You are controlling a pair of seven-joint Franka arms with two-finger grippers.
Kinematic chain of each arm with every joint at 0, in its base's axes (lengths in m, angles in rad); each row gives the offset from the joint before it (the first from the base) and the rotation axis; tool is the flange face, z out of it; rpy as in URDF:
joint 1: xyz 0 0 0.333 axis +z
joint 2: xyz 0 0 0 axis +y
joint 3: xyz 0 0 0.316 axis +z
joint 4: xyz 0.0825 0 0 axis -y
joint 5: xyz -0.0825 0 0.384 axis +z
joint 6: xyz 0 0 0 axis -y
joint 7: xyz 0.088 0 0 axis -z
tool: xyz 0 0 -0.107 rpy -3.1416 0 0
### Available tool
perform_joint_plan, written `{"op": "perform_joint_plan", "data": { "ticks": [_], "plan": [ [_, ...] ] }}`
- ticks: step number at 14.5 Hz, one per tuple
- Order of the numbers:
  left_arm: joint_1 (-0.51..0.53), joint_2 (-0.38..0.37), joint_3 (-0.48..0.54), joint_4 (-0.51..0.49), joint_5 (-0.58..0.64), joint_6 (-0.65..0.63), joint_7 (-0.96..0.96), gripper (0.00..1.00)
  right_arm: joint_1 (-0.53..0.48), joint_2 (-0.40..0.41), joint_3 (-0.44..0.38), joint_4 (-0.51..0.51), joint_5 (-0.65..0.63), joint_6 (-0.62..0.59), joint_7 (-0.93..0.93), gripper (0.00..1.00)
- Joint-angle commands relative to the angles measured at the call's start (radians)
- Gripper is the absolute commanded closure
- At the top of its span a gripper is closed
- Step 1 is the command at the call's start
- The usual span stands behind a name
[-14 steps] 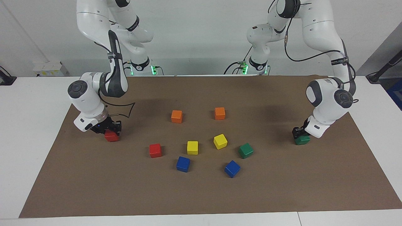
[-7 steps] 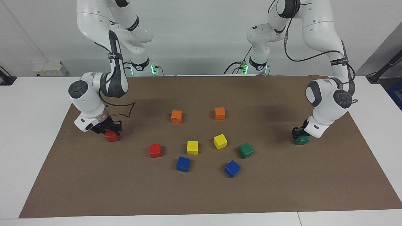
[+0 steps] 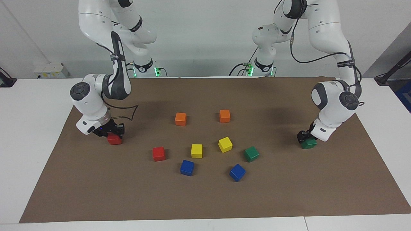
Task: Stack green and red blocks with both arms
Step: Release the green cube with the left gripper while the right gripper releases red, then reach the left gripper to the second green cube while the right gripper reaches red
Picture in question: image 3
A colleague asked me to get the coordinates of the green wooden block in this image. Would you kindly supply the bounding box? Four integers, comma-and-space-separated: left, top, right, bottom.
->
301, 138, 318, 150
243, 146, 260, 163

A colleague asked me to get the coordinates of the red wooden block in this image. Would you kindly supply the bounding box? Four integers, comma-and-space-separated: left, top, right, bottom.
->
107, 133, 123, 145
152, 147, 166, 162

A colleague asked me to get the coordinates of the brown table mat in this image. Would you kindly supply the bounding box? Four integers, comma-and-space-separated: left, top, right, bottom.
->
19, 76, 411, 223

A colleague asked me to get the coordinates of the blue wooden block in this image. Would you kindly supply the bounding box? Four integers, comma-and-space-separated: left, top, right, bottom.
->
180, 159, 195, 176
229, 164, 246, 182

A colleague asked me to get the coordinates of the white power strip box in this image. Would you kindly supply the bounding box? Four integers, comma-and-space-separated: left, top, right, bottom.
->
34, 63, 72, 79

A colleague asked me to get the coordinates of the black stand pole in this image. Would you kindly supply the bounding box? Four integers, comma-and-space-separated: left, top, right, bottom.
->
374, 51, 411, 85

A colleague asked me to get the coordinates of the blue box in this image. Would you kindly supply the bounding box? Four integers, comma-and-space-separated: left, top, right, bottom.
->
396, 80, 411, 113

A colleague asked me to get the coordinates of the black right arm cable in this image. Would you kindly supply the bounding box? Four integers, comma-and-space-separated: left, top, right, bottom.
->
95, 42, 139, 122

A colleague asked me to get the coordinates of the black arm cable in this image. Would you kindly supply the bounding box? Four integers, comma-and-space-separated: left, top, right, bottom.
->
95, 42, 139, 122
275, 0, 365, 107

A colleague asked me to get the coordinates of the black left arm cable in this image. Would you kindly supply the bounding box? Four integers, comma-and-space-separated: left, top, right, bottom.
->
275, 0, 365, 107

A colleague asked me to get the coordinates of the black left base cable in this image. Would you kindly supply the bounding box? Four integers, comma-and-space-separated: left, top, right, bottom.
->
229, 48, 259, 76

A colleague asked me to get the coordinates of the black clamp mount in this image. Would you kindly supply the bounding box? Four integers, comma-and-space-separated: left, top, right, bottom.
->
0, 67, 17, 88

